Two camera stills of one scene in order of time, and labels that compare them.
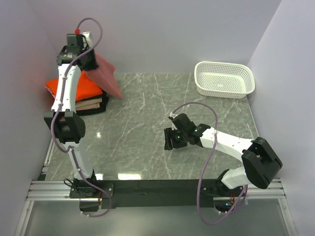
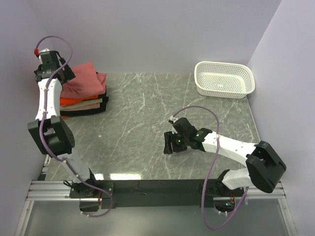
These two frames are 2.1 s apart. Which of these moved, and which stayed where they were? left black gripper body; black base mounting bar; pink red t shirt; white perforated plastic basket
Moved: pink red t shirt; left black gripper body
Stayed: white perforated plastic basket; black base mounting bar
